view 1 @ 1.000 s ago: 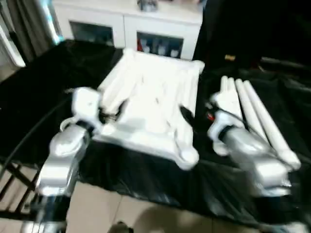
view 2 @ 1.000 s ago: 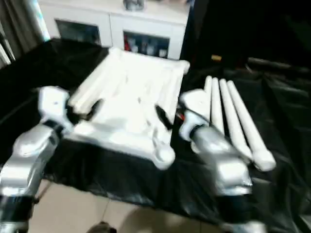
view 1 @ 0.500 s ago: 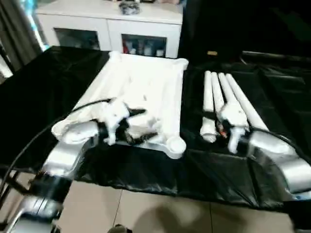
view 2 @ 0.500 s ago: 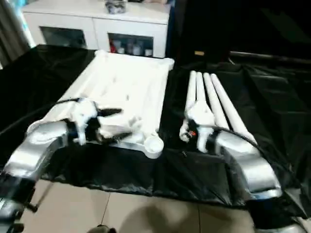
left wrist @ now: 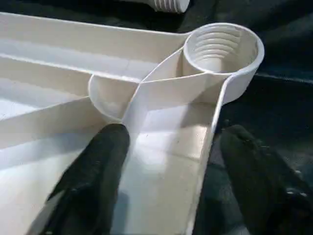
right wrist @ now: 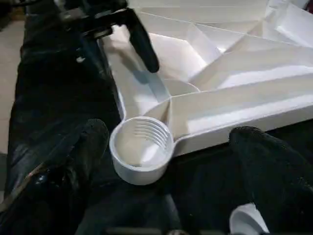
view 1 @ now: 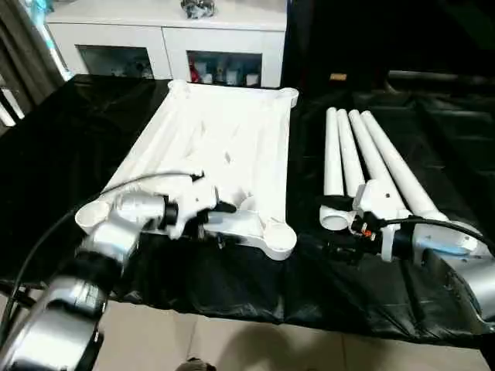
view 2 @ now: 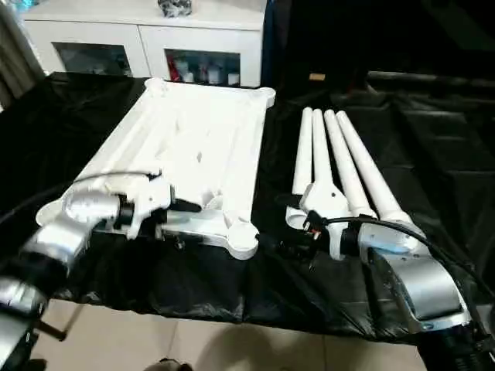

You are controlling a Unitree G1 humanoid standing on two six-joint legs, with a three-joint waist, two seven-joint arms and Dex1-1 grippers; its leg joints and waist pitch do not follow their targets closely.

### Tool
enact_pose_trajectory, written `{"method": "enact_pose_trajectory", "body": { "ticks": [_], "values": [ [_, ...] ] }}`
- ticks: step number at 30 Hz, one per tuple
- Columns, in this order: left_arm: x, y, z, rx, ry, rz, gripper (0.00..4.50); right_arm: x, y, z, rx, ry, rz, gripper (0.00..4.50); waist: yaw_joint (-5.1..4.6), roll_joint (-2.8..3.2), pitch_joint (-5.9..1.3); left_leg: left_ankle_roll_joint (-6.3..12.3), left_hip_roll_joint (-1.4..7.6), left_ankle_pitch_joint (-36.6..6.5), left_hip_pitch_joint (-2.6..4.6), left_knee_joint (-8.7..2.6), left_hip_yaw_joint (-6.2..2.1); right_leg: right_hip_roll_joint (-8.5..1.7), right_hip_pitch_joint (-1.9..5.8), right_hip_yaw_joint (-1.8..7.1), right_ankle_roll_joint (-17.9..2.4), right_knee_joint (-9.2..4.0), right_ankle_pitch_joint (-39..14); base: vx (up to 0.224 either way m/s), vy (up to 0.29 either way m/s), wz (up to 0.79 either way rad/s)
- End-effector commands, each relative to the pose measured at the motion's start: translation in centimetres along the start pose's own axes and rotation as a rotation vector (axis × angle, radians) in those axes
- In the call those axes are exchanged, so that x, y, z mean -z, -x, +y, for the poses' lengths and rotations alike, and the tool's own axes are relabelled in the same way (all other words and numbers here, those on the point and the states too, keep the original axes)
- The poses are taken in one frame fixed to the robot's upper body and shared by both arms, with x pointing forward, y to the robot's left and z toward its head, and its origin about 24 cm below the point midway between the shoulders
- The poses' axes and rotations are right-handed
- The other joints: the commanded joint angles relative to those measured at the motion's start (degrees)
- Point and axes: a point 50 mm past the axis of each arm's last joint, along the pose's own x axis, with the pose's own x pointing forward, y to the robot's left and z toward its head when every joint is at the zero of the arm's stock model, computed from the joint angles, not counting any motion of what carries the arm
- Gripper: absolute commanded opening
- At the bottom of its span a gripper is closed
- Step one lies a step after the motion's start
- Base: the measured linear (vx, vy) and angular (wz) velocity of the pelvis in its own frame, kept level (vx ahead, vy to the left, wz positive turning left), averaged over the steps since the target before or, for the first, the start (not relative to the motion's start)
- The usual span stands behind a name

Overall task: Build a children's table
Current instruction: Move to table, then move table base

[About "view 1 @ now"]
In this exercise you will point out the white plastic table leg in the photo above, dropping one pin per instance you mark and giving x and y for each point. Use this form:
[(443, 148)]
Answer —
[(350, 154), (371, 154), (333, 154), (402, 166)]

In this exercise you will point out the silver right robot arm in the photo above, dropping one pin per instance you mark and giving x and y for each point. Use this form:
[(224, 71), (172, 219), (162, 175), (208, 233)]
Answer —
[(464, 270)]

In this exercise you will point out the small yellow label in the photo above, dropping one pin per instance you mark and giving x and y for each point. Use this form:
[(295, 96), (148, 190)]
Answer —
[(338, 77)]

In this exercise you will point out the dark brown round object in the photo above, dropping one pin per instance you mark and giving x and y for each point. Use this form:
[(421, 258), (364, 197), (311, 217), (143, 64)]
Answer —
[(197, 365)]

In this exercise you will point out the small white jar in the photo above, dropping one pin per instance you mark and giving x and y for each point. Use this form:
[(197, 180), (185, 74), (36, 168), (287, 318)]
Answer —
[(253, 79)]

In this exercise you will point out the red white bottle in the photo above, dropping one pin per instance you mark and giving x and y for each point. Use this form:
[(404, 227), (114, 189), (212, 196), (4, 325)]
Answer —
[(196, 71)]

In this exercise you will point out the black glossy mat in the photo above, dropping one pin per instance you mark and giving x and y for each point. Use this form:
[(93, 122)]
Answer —
[(58, 154)]

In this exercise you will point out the black horizontal bar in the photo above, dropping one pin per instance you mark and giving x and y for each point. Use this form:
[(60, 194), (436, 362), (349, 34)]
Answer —
[(444, 76)]

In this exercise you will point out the black backdrop cloth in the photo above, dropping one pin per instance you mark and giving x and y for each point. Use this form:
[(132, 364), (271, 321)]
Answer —
[(386, 31)]

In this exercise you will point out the white glass-door cabinet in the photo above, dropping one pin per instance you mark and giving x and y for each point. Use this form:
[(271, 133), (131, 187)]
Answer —
[(162, 35)]

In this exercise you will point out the dark object on cabinet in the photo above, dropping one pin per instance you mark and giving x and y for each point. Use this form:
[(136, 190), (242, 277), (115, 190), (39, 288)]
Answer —
[(195, 8)]

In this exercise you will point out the pale blue white pole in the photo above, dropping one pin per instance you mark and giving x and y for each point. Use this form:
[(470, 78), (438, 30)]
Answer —
[(58, 54)]

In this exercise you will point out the grey brown curtain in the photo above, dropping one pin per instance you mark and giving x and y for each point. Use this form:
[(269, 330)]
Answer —
[(19, 58)]

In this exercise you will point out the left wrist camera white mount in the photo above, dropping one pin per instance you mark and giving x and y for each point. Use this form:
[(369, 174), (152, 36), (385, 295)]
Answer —
[(193, 197)]

